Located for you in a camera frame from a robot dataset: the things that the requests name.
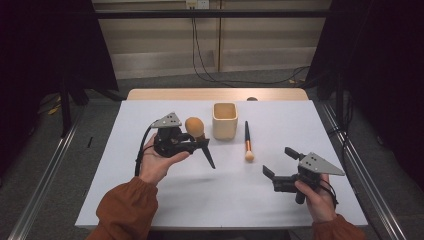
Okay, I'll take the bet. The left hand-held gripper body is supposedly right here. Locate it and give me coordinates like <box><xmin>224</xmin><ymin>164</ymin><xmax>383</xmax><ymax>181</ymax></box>
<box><xmin>150</xmin><ymin>112</ymin><xmax>198</xmax><ymax>158</ymax></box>

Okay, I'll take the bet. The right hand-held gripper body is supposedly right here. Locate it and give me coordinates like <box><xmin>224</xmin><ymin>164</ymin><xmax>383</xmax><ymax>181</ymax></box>
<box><xmin>273</xmin><ymin>152</ymin><xmax>346</xmax><ymax>205</ymax></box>

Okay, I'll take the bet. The large makeup brush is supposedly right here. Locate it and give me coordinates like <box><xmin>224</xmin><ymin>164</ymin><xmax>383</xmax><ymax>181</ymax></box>
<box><xmin>184</xmin><ymin>116</ymin><xmax>217</xmax><ymax>170</ymax></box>

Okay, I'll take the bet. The beige square brush holder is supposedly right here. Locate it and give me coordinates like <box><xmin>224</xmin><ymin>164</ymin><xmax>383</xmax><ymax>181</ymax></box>
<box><xmin>212</xmin><ymin>102</ymin><xmax>239</xmax><ymax>141</ymax></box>

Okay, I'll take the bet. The small makeup brush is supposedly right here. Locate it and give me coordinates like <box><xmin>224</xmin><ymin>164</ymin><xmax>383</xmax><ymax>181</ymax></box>
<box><xmin>244</xmin><ymin>120</ymin><xmax>255</xmax><ymax>163</ymax></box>

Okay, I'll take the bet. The person's left hand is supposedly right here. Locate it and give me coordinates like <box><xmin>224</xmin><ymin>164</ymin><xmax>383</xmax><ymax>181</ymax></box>
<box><xmin>138</xmin><ymin>133</ymin><xmax>191</xmax><ymax>186</ymax></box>

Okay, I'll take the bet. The person's right hand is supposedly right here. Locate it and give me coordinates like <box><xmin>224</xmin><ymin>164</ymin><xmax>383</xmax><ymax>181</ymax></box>
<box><xmin>294</xmin><ymin>181</ymin><xmax>338</xmax><ymax>224</ymax></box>

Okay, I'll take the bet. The wooden table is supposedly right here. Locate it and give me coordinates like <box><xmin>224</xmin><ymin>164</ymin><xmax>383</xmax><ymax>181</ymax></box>
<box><xmin>126</xmin><ymin>87</ymin><xmax>310</xmax><ymax>102</ymax></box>

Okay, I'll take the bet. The white table cover sheet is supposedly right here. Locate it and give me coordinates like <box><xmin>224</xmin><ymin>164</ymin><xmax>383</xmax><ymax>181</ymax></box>
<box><xmin>74</xmin><ymin>99</ymin><xmax>369</xmax><ymax>231</ymax></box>

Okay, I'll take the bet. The black metal stand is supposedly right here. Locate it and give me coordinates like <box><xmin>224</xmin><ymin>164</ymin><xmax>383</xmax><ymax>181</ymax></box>
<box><xmin>59</xmin><ymin>76</ymin><xmax>89</xmax><ymax>138</ymax></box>

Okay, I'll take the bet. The dark curtain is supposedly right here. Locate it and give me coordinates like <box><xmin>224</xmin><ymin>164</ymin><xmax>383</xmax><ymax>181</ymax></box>
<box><xmin>304</xmin><ymin>0</ymin><xmax>424</xmax><ymax>191</ymax></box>
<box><xmin>0</xmin><ymin>0</ymin><xmax>119</xmax><ymax>174</ymax></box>

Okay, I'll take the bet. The black horizontal bar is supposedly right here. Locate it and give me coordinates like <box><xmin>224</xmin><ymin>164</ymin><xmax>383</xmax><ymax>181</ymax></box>
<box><xmin>94</xmin><ymin>9</ymin><xmax>331</xmax><ymax>19</ymax></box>

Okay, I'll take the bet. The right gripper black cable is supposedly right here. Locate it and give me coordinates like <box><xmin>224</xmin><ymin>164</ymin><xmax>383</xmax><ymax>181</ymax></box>
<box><xmin>319</xmin><ymin>178</ymin><xmax>339</xmax><ymax>206</ymax></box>

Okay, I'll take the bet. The aluminium rail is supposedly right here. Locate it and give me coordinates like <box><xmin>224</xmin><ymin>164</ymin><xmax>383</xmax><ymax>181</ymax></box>
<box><xmin>8</xmin><ymin>106</ymin><xmax>86</xmax><ymax>240</ymax></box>
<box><xmin>319</xmin><ymin>101</ymin><xmax>408</xmax><ymax>240</ymax></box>

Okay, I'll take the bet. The black floor cable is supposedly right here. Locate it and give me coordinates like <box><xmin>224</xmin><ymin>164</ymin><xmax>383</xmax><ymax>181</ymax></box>
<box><xmin>190</xmin><ymin>8</ymin><xmax>311</xmax><ymax>87</ymax></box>

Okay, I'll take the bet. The vertical wooden wall strip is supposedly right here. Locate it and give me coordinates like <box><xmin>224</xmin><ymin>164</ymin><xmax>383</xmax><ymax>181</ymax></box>
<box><xmin>216</xmin><ymin>0</ymin><xmax>224</xmax><ymax>73</ymax></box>

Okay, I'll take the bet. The white wall socket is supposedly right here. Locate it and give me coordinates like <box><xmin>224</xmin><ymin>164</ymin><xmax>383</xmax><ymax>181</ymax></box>
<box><xmin>185</xmin><ymin>0</ymin><xmax>210</xmax><ymax>10</ymax></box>

